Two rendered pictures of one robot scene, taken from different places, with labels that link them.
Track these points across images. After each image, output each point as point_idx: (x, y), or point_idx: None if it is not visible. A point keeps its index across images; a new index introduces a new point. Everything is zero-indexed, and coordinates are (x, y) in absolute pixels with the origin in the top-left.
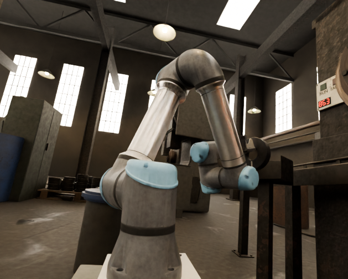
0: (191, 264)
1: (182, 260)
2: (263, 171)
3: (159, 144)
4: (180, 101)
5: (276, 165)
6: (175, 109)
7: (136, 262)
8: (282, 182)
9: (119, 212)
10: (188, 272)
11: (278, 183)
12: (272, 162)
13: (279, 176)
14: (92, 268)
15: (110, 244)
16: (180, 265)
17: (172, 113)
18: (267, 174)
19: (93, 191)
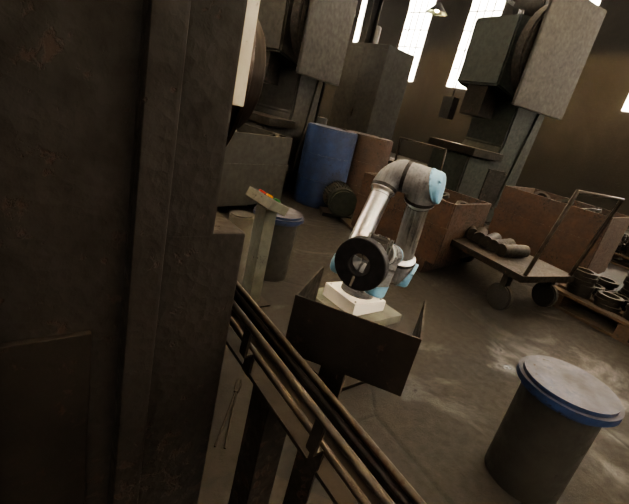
0: (344, 296)
1: (350, 298)
2: (362, 350)
3: (396, 243)
4: (408, 206)
5: (332, 319)
6: (404, 215)
7: None
8: (306, 352)
9: (519, 392)
10: (342, 292)
11: (315, 359)
12: (344, 316)
13: (318, 343)
14: (393, 313)
15: (501, 424)
16: (343, 283)
17: (403, 218)
18: (348, 352)
19: (545, 356)
